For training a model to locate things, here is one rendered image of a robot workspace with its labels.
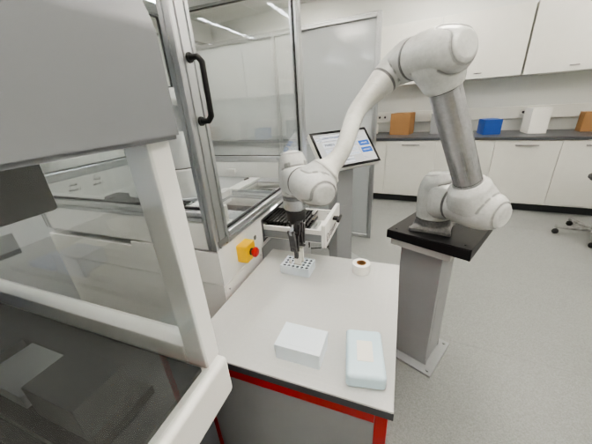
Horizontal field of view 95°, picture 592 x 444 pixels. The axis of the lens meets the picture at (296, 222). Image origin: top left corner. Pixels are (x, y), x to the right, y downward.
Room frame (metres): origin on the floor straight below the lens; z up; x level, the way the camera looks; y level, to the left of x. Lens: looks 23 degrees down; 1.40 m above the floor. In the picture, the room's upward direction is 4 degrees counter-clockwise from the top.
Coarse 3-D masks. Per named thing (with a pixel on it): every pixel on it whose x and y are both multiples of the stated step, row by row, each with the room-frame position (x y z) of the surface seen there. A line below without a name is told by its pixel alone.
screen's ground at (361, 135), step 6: (360, 132) 2.22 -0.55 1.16; (360, 138) 2.17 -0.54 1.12; (366, 138) 2.20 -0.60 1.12; (318, 144) 2.00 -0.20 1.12; (324, 144) 2.02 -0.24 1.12; (330, 144) 2.03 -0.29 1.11; (354, 144) 2.11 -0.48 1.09; (366, 144) 2.15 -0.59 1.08; (324, 150) 1.98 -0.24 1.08; (360, 150) 2.10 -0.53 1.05; (324, 156) 1.95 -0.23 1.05; (354, 156) 2.04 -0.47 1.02; (360, 156) 2.05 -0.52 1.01; (366, 156) 2.07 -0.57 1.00; (372, 156) 2.09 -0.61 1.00; (354, 162) 2.00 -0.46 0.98
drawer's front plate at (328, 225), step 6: (336, 204) 1.27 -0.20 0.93; (336, 210) 1.22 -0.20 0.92; (330, 216) 1.13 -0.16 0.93; (324, 222) 1.06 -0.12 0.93; (330, 222) 1.12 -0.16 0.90; (336, 222) 1.22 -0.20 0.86; (324, 228) 1.03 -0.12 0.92; (330, 228) 1.12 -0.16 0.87; (336, 228) 1.22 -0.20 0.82; (324, 234) 1.03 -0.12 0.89; (324, 240) 1.03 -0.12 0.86; (324, 246) 1.03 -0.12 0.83
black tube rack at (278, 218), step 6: (276, 210) 1.33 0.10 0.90; (282, 210) 1.32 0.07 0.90; (306, 210) 1.30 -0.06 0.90; (270, 216) 1.24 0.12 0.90; (276, 216) 1.24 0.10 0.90; (282, 216) 1.23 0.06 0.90; (306, 216) 1.21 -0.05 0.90; (270, 222) 1.18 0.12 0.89; (276, 222) 1.17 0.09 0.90; (282, 222) 1.16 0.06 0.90; (288, 222) 1.15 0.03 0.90; (312, 222) 1.20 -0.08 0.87
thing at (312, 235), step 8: (320, 216) 1.30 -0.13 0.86; (264, 224) 1.28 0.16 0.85; (320, 224) 1.25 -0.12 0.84; (264, 232) 1.15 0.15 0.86; (272, 232) 1.13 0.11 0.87; (280, 232) 1.12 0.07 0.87; (312, 232) 1.07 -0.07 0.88; (320, 232) 1.05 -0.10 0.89; (312, 240) 1.06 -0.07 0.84; (320, 240) 1.05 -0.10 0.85
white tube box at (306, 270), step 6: (288, 258) 1.01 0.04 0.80; (306, 258) 1.00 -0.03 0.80; (282, 264) 0.96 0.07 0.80; (288, 264) 0.96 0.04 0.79; (294, 264) 0.96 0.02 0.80; (306, 264) 0.95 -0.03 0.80; (312, 264) 0.95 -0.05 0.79; (282, 270) 0.95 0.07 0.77; (288, 270) 0.94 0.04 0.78; (294, 270) 0.93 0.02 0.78; (300, 270) 0.92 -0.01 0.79; (306, 270) 0.91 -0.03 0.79; (312, 270) 0.94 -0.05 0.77; (300, 276) 0.92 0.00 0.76; (306, 276) 0.91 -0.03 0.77
